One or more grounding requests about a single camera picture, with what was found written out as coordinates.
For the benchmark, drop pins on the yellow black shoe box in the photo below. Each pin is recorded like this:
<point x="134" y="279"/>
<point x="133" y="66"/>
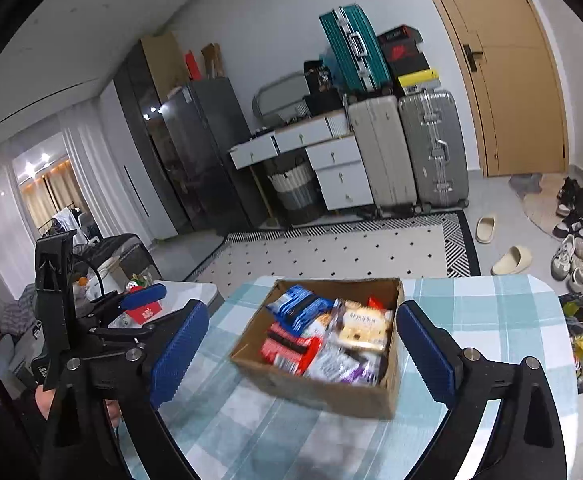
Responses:
<point x="419" y="81"/>

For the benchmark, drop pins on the slim brown cardboard box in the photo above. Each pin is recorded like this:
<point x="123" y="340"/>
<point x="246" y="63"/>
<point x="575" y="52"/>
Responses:
<point x="212" y="60"/>

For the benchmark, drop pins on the grey door mat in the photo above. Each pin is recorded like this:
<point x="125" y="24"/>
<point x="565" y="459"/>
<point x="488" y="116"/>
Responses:
<point x="526" y="183"/>

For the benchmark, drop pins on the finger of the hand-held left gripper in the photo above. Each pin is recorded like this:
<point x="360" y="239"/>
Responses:
<point x="121" y="335"/>
<point x="144" y="292"/>

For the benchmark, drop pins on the blue checked tablecloth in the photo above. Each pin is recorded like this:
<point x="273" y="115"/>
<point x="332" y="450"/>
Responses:
<point x="471" y="310"/>

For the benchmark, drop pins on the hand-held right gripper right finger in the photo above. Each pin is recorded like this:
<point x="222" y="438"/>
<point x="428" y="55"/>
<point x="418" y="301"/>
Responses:
<point x="424" y="355"/>

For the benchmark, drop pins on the white drawer dresser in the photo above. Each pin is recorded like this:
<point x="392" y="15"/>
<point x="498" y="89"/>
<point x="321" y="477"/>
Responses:
<point x="341" y="180"/>

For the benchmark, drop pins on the striped grey cloth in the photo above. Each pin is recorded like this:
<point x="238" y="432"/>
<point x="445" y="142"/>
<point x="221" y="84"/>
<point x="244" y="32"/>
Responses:
<point x="13" y="315"/>

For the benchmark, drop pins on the black bag white print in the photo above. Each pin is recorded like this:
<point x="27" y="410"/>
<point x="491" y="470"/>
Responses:
<point x="321" y="85"/>

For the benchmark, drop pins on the red paper bag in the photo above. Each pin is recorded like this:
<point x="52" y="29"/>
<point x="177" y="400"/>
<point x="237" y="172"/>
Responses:
<point x="194" y="66"/>

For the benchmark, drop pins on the tall tan cardboard box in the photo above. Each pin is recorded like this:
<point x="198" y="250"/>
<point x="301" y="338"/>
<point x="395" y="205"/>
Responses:
<point x="164" y="60"/>

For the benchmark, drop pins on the white curtain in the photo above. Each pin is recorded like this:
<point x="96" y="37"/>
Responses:
<point x="96" y="160"/>

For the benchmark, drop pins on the beige slipper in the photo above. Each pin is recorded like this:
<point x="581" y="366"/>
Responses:
<point x="511" y="260"/>
<point x="486" y="229"/>

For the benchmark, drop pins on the person's left hand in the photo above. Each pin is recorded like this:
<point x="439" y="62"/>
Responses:
<point x="45" y="402"/>

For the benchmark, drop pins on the black shoe box red lettering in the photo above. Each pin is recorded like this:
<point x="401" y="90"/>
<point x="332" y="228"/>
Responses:
<point x="396" y="33"/>

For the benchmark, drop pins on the woven laundry basket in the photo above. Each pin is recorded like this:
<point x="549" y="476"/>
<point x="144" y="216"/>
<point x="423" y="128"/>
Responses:
<point x="294" y="190"/>

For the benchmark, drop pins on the dark sofa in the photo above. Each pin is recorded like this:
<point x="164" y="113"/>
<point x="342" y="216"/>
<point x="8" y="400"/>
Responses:
<point x="121" y="255"/>

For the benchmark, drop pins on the blue snack packet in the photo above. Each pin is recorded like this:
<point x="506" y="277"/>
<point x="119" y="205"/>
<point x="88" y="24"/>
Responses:
<point x="316" y="310"/>
<point x="284" y="305"/>

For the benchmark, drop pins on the arched mirror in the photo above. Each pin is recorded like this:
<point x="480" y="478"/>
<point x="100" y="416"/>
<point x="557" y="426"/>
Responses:
<point x="281" y="95"/>

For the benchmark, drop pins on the beige snack packet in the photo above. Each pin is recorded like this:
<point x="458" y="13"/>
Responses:
<point x="364" y="325"/>

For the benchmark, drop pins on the clothes rack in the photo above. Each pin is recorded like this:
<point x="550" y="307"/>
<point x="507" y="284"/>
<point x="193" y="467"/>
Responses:
<point x="66" y="220"/>

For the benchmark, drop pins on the wooden door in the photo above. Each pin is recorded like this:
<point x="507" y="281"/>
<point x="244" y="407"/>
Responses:
<point x="511" y="85"/>

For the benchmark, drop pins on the round beige mat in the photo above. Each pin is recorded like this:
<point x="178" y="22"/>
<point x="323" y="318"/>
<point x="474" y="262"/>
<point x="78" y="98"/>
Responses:
<point x="546" y="215"/>

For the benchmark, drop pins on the dark glass cabinet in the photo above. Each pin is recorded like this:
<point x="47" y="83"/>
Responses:
<point x="141" y="135"/>

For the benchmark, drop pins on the grey refrigerator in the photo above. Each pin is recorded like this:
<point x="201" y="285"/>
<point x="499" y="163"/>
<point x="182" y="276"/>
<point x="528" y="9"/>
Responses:
<point x="206" y="150"/>

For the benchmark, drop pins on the small purple snack packet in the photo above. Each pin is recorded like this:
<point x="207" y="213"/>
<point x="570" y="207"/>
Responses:
<point x="366" y="372"/>

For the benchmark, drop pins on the beige curtain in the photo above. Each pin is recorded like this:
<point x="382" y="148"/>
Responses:
<point x="46" y="195"/>

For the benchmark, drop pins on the plain black shoe box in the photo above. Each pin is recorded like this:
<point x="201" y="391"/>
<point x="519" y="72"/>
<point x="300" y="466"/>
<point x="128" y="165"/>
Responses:
<point x="411" y="66"/>

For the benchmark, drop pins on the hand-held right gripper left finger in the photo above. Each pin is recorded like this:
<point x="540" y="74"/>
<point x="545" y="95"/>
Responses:
<point x="181" y="350"/>

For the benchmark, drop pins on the red white snack packet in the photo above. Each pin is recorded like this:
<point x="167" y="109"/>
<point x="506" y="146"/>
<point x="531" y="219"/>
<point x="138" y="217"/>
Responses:
<point x="294" y="334"/>
<point x="284" y="355"/>

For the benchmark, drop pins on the beige suitcase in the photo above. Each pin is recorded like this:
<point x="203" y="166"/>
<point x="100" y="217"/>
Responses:
<point x="381" y="155"/>

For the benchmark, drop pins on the teal suitcase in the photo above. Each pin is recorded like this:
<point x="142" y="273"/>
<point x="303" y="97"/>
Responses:
<point x="354" y="47"/>

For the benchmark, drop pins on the white black snack packet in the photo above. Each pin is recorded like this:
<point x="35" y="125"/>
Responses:
<point x="324" y="362"/>

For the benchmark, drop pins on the silver suitcase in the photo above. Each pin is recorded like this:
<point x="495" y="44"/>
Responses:
<point x="434" y="150"/>

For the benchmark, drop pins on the dotted rug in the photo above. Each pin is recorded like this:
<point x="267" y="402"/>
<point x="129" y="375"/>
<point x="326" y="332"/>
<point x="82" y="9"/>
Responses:
<point x="346" y="250"/>

